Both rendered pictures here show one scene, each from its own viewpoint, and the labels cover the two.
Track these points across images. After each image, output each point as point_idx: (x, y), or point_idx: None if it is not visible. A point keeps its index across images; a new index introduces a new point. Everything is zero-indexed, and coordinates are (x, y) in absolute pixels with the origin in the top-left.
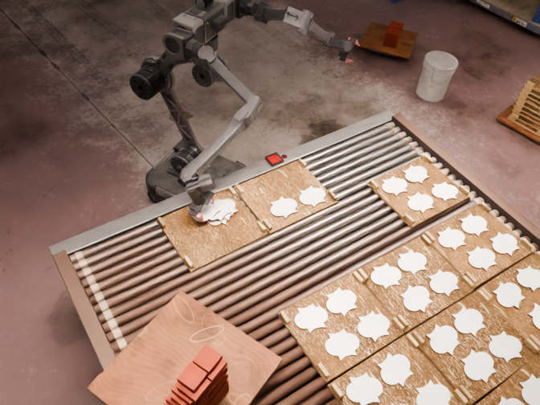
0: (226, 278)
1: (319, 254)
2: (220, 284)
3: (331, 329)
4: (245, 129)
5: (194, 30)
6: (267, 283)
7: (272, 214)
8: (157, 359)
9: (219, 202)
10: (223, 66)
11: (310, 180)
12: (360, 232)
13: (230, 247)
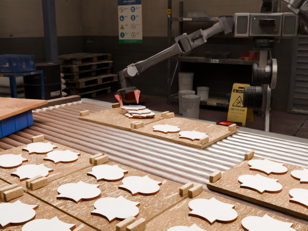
0: (77, 126)
1: (123, 149)
2: (71, 127)
3: (28, 156)
4: (183, 55)
5: (235, 16)
6: (79, 138)
7: (153, 126)
8: None
9: (147, 110)
10: (217, 24)
11: (215, 134)
12: (169, 162)
13: (107, 121)
